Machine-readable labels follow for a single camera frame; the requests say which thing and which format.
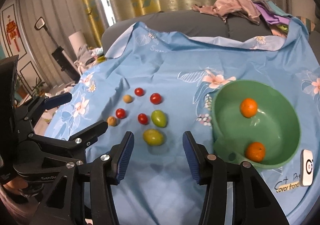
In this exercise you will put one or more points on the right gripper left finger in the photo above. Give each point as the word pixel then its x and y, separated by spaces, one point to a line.
pixel 107 170

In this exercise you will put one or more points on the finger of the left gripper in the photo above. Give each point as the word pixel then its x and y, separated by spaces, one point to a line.
pixel 55 101
pixel 88 136

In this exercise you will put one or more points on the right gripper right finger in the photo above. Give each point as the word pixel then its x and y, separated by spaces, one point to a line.
pixel 209 170

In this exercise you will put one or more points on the brown longan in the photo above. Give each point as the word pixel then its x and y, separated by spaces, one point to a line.
pixel 127 98
pixel 112 121

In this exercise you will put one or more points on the cherry tomato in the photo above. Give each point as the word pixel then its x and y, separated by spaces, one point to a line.
pixel 143 119
pixel 120 113
pixel 139 91
pixel 155 98

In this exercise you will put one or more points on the green plum fruit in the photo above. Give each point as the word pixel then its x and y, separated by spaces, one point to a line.
pixel 159 118

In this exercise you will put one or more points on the person's left hand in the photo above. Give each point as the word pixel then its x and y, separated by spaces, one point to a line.
pixel 16 184

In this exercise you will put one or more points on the potted green plant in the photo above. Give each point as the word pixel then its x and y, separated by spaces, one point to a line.
pixel 38 89

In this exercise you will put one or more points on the black floor lamp stand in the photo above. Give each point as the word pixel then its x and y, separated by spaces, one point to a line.
pixel 59 54

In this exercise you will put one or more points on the lower orange mandarin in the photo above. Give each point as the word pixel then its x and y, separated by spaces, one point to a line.
pixel 255 152

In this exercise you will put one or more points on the orange mandarin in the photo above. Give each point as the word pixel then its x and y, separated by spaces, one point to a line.
pixel 255 152
pixel 248 107

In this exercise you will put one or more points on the clutter pile of clothes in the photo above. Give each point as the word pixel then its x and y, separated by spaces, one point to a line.
pixel 87 57

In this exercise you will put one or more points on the green plastic bowl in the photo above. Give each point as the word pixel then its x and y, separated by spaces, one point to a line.
pixel 275 125

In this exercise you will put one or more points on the red chinese knot picture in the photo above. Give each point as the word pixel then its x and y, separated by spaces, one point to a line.
pixel 11 34

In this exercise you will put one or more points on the white cylinder lamp shade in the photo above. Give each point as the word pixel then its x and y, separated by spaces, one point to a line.
pixel 77 40

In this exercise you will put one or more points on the upper orange mandarin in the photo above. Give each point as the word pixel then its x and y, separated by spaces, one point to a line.
pixel 248 107

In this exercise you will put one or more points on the blue floral cloth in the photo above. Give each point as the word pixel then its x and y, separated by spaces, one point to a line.
pixel 158 187

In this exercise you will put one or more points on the white timer device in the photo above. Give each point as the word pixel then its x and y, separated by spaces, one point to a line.
pixel 306 164

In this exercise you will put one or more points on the grey sofa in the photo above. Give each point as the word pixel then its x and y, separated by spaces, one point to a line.
pixel 191 40

